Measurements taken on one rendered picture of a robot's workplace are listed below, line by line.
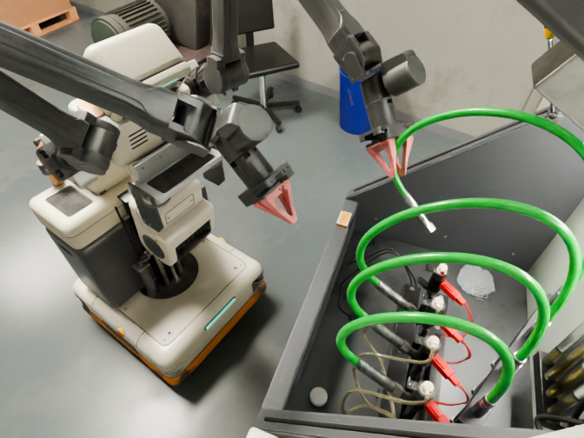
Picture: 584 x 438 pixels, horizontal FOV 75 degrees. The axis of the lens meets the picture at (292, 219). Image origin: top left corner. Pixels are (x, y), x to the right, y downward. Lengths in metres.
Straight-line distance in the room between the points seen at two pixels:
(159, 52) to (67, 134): 0.31
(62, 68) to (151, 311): 1.29
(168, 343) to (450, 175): 1.22
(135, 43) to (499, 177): 0.90
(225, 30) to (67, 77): 0.52
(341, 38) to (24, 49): 0.52
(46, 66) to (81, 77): 0.04
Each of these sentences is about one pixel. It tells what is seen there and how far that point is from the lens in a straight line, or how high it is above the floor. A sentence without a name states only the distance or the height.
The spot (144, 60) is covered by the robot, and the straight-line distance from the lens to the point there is 1.01.
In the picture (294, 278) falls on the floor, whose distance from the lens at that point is 2.10.
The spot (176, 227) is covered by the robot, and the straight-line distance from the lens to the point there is 1.31.
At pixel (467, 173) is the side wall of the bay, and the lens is 1.03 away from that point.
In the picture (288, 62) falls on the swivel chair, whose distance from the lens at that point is 3.01.
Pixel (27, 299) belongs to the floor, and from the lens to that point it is 2.45.
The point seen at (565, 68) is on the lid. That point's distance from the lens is 0.19.
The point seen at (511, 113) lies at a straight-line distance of 0.68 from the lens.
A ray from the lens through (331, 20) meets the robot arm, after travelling 0.84.
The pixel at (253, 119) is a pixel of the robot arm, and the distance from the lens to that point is 0.60.
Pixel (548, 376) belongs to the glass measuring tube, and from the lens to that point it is 0.96.
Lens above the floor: 1.73
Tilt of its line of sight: 46 degrees down
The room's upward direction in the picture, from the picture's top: straight up
